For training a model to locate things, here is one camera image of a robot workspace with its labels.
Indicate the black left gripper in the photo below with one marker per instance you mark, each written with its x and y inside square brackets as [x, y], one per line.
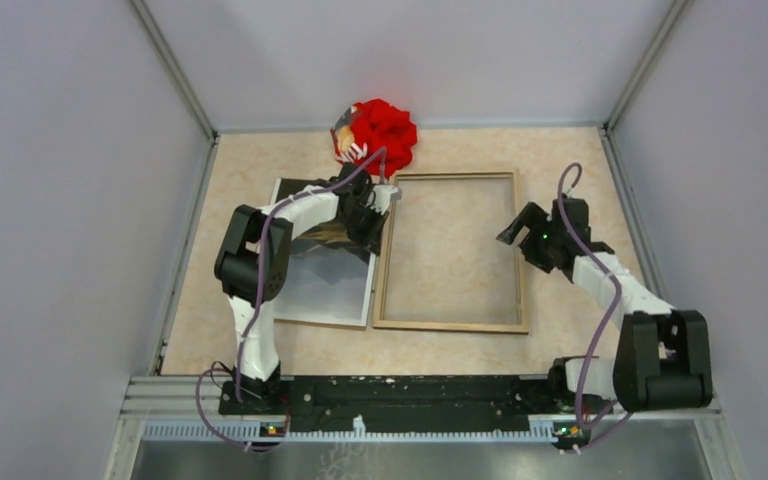
[371, 239]

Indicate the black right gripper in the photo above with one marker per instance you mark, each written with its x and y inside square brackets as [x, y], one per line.
[532, 217]

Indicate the landscape photo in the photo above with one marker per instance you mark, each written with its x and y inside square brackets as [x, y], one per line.
[329, 279]

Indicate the wooden picture frame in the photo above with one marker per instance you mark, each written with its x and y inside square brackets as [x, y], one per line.
[441, 266]

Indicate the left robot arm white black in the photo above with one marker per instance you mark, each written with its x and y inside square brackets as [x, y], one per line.
[252, 262]

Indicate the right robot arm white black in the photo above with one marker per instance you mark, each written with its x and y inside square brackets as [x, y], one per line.
[662, 361]

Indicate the red crumpled cloth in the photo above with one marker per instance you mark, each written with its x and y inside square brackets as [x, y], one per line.
[367, 127]

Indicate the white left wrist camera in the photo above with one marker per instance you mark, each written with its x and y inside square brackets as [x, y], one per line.
[383, 196]

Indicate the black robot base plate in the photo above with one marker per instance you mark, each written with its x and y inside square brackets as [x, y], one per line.
[405, 404]

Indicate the aluminium front rail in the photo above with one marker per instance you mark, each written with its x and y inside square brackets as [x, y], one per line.
[170, 428]

